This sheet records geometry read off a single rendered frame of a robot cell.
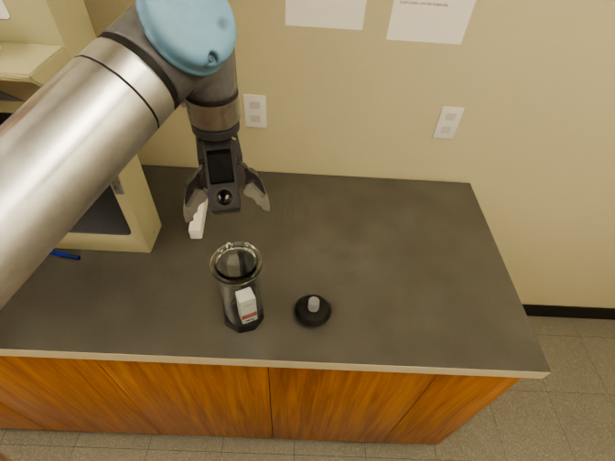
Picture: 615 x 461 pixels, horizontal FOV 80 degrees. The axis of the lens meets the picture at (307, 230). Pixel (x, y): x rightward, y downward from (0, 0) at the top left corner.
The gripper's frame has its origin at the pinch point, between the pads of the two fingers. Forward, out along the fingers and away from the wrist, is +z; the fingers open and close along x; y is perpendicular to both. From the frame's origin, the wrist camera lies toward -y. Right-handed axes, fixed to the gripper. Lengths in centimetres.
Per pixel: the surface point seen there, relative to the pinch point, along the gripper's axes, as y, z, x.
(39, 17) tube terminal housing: 27.0, -25.5, 25.3
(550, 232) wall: 23, 62, -134
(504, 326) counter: -20, 33, -65
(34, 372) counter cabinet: 5, 57, 58
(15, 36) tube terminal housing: 28.4, -22.2, 30.7
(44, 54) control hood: 22.6, -21.5, 25.6
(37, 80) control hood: 16.0, -20.4, 25.9
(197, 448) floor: -10, 128, 26
